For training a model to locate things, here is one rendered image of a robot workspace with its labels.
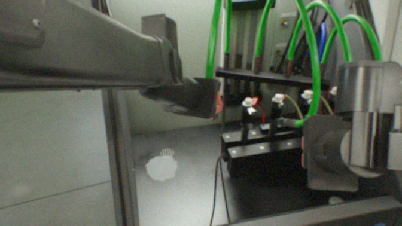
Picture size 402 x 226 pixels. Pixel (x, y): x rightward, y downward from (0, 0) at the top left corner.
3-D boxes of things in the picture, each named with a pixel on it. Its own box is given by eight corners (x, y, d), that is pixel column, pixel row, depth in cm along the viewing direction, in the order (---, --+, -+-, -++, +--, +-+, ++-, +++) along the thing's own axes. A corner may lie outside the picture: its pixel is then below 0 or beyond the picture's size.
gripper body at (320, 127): (352, 118, 48) (377, 110, 41) (352, 190, 47) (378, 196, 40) (305, 116, 49) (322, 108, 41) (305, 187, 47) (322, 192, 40)
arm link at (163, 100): (132, 100, 49) (164, 92, 46) (131, 56, 50) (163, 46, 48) (160, 109, 55) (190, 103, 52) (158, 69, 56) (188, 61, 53)
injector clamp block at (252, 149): (228, 195, 97) (231, 157, 88) (219, 170, 105) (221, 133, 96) (336, 176, 103) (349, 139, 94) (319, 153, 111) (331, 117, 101)
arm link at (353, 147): (342, 174, 35) (400, 182, 34) (347, 108, 35) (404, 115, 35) (320, 171, 41) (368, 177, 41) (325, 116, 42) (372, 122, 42)
